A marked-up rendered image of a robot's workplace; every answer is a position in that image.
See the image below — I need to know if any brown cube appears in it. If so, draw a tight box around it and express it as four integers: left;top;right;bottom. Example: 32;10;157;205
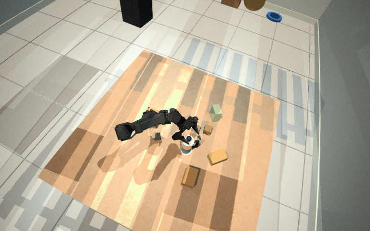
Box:
203;125;212;135

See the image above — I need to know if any tan box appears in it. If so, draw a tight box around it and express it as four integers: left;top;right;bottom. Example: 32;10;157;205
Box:
207;149;228;166
182;166;198;189

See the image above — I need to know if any glass french press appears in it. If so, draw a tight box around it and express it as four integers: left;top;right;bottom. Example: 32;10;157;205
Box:
180;135;199;156

